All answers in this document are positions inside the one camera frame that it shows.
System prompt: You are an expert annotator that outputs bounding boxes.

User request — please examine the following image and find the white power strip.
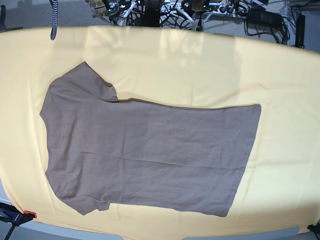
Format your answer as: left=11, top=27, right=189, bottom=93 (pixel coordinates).
left=160, top=0, right=236, bottom=17

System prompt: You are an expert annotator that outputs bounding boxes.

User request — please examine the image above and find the blue red table clamp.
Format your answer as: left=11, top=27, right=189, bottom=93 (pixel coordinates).
left=0, top=202, right=37, bottom=240

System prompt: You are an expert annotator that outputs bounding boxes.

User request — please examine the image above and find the brown T-shirt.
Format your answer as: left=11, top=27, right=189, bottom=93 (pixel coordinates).
left=40, top=62, right=262, bottom=217

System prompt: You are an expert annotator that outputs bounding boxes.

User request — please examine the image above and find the yellow table cloth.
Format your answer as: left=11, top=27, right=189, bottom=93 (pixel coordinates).
left=0, top=26, right=320, bottom=240

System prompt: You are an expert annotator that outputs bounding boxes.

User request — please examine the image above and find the black power adapter box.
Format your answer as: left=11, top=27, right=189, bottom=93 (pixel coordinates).
left=246, top=8, right=283, bottom=27

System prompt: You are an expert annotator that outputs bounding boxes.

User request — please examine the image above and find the black clamp right corner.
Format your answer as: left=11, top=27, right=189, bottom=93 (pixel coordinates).
left=307, top=220, right=320, bottom=240

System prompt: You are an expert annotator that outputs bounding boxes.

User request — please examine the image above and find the braided black white cable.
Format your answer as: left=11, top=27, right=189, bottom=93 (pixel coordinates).
left=49, top=0, right=59, bottom=41

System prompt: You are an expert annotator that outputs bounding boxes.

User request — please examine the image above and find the black centre stand post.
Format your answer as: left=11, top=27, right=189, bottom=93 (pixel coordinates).
left=142, top=0, right=162, bottom=28

